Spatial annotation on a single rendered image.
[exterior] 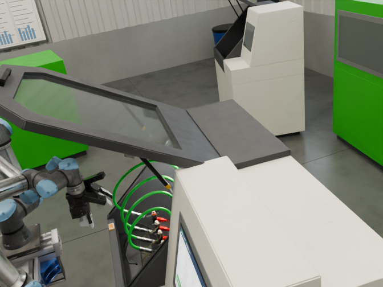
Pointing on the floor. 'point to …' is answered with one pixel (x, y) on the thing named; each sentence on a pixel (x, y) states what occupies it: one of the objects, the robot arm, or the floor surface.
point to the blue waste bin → (218, 32)
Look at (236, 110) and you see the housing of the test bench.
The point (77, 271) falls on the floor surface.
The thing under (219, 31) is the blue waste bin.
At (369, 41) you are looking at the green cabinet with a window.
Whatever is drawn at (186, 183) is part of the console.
